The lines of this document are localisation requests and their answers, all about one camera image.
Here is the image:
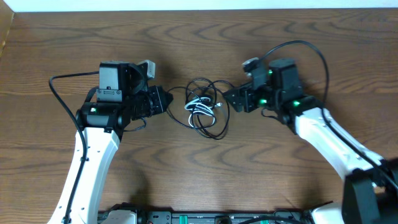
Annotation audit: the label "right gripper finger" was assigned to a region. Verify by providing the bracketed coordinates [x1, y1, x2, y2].
[229, 97, 244, 112]
[223, 88, 242, 99]

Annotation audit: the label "white cable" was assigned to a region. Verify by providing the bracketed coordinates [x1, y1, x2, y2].
[183, 96, 223, 128]

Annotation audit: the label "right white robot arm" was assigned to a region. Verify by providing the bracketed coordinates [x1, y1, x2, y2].
[223, 58, 397, 223]

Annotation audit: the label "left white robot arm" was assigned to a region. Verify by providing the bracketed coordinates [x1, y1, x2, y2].
[49, 60, 173, 224]

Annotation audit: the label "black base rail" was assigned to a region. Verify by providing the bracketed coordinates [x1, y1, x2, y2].
[97, 203, 314, 224]

